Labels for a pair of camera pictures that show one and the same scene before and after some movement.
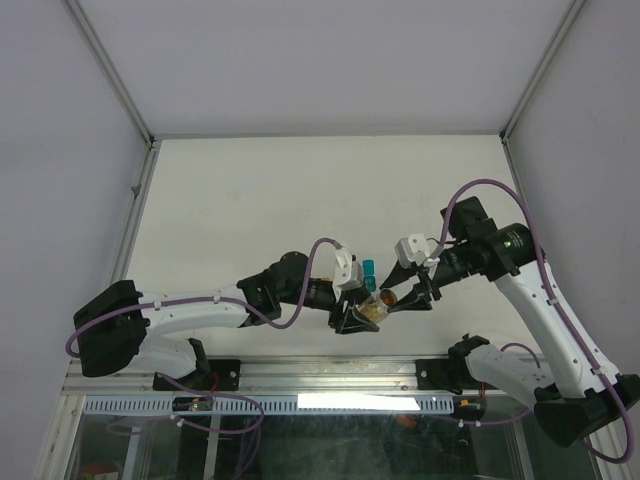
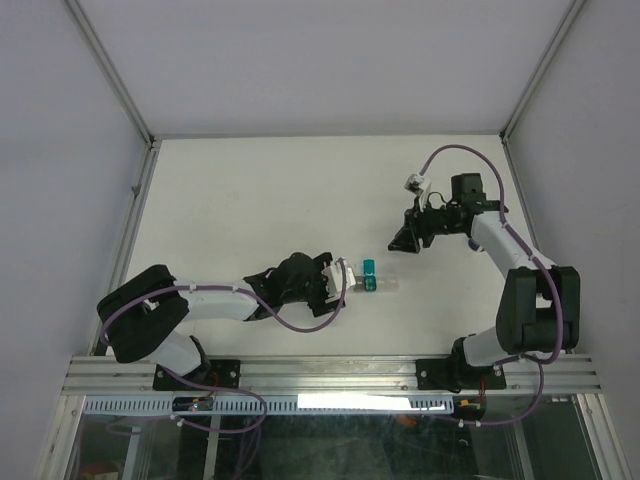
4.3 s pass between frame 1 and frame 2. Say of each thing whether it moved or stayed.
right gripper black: moved
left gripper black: moved
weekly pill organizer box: stayed
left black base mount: stayed
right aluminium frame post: stayed
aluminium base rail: stayed
